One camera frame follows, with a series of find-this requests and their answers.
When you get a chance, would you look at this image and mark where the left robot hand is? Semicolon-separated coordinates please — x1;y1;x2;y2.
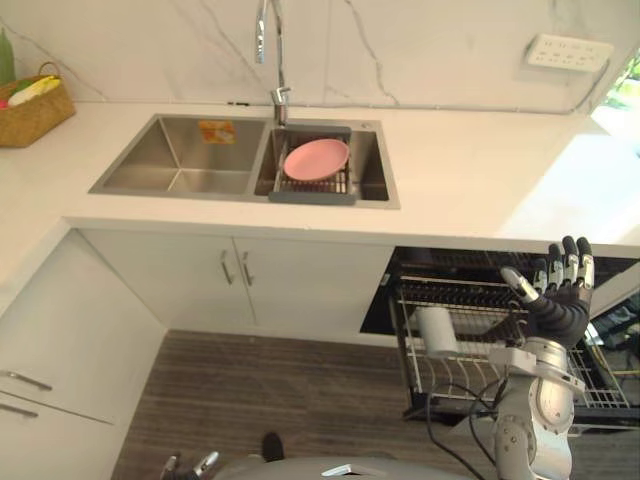
159;450;222;480

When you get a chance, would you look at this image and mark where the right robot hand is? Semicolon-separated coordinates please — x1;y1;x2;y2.
499;235;597;347

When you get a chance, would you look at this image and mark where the white cup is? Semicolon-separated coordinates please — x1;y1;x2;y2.
414;305;461;359

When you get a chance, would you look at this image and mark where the black built-in dishwasher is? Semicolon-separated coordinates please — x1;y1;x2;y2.
359;244;640;422

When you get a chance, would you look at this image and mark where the white cabinet door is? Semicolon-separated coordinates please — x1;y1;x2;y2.
231;235;397;342
79;228;257;327

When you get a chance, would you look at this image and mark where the grey sink drainer rack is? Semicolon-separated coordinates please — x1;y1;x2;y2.
268;125;359;205

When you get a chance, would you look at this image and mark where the stainless steel double sink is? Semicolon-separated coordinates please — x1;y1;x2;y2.
88;113;402;211

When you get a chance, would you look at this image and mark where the dark robot foot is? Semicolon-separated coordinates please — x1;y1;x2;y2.
261;431;286;464

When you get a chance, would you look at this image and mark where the window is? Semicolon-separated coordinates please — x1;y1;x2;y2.
588;43;640;154

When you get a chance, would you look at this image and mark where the white power strip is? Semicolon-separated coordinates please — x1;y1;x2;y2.
524;33;616;74

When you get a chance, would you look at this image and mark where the pink plate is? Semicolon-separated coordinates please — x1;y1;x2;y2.
283;138;351;182

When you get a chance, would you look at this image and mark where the orange sticker label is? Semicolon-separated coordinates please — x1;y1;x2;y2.
198;119;237;147

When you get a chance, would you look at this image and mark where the chrome kitchen faucet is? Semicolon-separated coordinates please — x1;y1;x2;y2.
254;0;292;127

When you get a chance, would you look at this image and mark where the woven wicker basket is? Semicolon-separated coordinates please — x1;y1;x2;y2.
0;61;78;149

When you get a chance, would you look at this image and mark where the yellow white toy corn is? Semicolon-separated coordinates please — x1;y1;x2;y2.
6;74;62;108

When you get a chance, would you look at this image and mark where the green bottle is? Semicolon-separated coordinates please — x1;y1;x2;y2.
0;27;17;86

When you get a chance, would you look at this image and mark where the wire dishwasher rack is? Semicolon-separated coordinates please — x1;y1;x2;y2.
396;278;632;409

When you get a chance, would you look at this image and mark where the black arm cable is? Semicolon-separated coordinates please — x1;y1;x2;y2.
424;377;507;479

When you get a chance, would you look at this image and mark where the silver drawer handle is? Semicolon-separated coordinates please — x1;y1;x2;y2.
0;369;54;393
0;401;41;421

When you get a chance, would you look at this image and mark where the white power strip cable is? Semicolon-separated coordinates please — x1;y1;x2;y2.
559;58;613;115

